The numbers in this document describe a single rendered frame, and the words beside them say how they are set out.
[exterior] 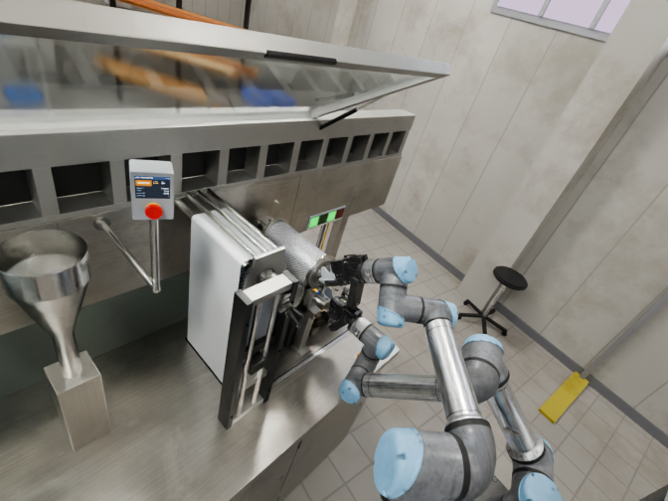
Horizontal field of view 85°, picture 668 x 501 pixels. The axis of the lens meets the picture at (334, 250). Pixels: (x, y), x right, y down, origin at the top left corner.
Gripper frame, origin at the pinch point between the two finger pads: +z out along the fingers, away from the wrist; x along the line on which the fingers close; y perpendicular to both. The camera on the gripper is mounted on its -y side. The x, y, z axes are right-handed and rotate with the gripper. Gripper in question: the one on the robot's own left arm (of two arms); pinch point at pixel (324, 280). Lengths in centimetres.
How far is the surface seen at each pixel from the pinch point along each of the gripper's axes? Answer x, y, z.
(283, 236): 1.1, 17.6, 13.3
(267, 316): 30.1, 0.4, -8.1
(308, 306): 3.9, -8.1, 7.4
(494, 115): -269, 57, 27
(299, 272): 4.3, 4.5, 6.4
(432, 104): -281, 88, 86
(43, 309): 73, 20, -5
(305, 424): 20.8, -42.2, 4.7
